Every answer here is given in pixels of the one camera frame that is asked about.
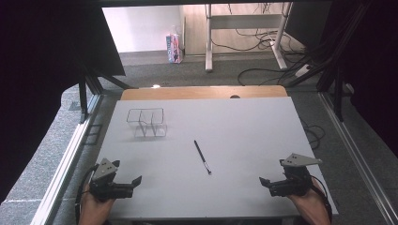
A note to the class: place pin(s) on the aluminium rail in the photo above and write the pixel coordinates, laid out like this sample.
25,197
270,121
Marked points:
65,156
356,159

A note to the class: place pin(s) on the clear plastic divided container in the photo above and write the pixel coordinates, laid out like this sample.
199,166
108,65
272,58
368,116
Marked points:
147,122

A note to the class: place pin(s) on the colourful carton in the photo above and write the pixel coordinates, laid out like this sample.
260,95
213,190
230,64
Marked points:
174,47

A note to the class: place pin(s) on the white power strip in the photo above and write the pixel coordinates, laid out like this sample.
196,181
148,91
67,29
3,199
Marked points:
303,71

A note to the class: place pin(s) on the black pen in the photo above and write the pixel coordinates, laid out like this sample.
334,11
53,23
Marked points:
202,156

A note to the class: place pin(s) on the black metal stand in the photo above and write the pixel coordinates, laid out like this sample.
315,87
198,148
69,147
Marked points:
338,97
84,97

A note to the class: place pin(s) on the wooden table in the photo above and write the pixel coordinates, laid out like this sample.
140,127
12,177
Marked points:
200,92

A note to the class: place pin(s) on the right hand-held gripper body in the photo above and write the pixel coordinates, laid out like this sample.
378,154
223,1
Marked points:
294,184

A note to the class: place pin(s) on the person's left hand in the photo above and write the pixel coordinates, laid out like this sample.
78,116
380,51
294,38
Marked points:
94,211

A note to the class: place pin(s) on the black curtain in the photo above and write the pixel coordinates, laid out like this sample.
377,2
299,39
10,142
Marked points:
40,78
375,62

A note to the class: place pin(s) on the white desk frame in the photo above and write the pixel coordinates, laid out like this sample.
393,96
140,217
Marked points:
241,22

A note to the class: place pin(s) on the person's right hand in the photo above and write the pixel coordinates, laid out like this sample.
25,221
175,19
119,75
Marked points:
311,200

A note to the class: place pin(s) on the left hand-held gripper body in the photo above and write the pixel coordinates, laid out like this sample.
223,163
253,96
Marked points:
104,175

